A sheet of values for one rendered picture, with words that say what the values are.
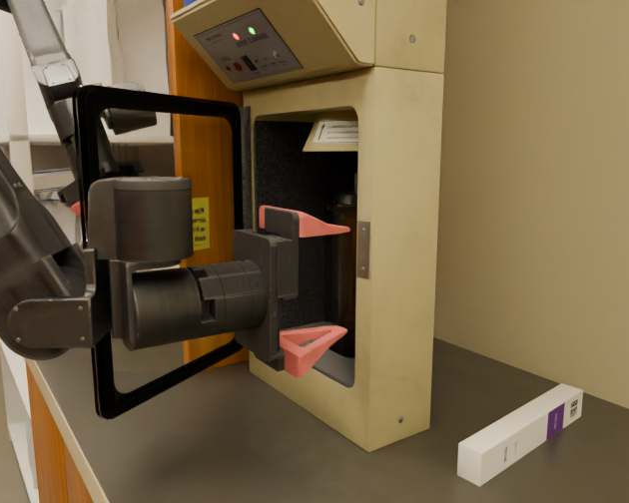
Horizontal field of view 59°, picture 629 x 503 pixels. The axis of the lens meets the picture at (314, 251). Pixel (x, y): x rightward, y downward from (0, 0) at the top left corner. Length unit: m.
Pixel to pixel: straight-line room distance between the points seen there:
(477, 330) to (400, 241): 0.49
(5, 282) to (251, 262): 0.18
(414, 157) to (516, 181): 0.39
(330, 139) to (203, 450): 0.44
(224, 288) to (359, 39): 0.33
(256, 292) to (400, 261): 0.29
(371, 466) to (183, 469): 0.23
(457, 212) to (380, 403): 0.52
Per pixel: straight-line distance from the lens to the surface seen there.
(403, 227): 0.69
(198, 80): 0.94
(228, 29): 0.77
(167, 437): 0.81
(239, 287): 0.43
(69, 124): 0.80
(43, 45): 0.98
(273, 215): 0.47
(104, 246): 0.42
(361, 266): 0.68
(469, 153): 1.11
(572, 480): 0.76
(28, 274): 0.42
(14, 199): 0.44
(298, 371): 0.48
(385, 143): 0.66
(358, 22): 0.65
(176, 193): 0.40
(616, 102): 0.97
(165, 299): 0.41
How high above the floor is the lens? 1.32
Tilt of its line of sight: 10 degrees down
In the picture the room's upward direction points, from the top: straight up
